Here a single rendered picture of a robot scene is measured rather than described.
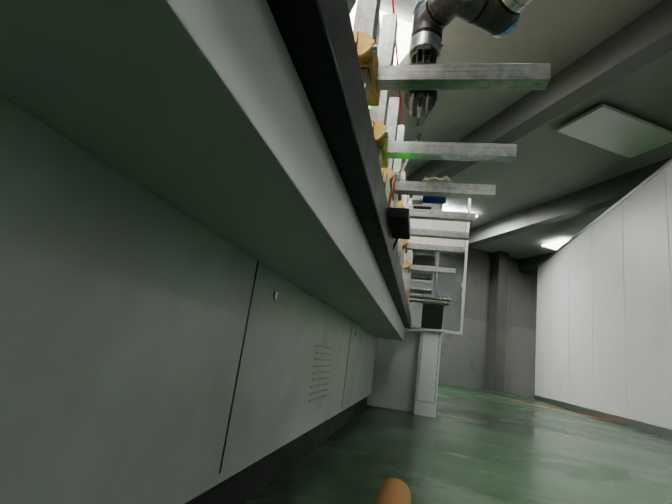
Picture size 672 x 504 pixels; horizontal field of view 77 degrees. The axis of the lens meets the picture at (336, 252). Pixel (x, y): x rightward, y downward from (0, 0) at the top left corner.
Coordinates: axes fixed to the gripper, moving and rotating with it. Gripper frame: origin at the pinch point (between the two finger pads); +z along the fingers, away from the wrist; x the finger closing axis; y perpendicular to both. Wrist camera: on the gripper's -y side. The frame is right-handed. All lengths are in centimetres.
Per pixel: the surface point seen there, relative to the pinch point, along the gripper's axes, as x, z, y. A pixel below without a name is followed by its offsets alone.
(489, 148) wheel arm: 16.9, 17.5, 19.2
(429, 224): 4, -47, -230
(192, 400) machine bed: -28, 75, 43
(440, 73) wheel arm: 5.4, 17.4, 44.2
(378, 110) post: -7.7, 11.2, 23.4
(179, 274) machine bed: -28, 57, 54
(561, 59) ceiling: 113, -234, -270
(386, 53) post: -7.5, -3.8, 23.4
